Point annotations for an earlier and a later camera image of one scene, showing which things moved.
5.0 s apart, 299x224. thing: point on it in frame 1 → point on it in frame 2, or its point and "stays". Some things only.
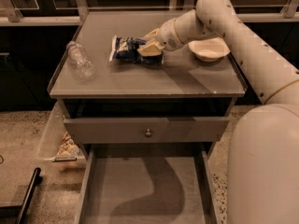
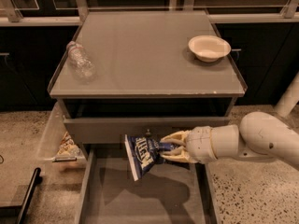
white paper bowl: x=211 y=49 stays
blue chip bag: x=126 y=49 → x=143 y=152
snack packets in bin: x=68 y=147 stays
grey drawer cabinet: x=187 y=100 stays
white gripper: x=166 y=35 → x=199 y=144
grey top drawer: x=203 y=129 stays
